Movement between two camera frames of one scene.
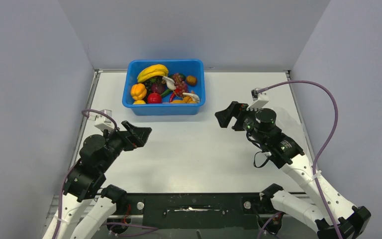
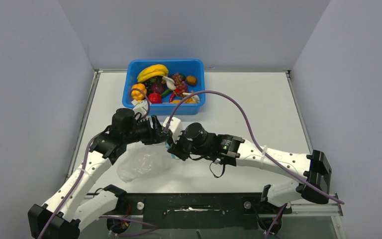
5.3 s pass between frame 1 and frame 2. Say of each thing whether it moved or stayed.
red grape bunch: stayed
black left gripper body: moved
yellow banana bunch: stayed
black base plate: stayed
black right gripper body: moved
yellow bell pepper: stayed
